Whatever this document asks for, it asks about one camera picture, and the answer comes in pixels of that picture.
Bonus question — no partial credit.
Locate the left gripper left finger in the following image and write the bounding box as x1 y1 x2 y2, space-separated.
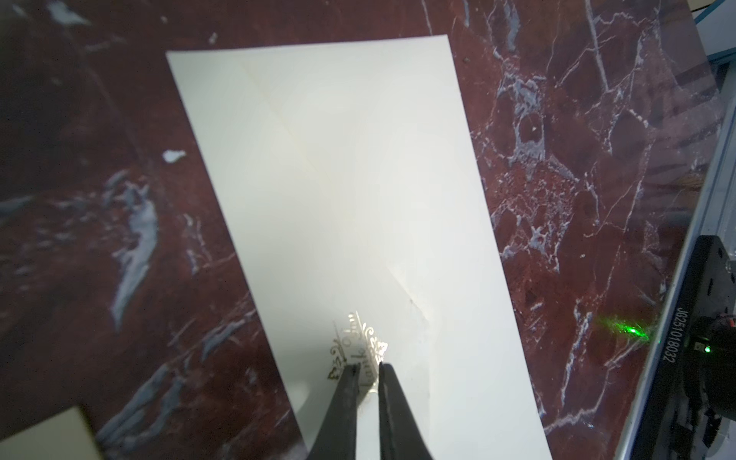
307 364 360 460

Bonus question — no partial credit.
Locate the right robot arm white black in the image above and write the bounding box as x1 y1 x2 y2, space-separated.
630 236 735 459

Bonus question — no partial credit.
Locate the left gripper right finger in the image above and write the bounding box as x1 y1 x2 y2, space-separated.
378 363 432 460

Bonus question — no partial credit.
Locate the manila envelope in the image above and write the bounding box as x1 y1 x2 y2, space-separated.
167 36 550 459
1 407 103 460

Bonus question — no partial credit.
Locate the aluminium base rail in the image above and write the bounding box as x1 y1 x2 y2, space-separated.
615 96 735 459

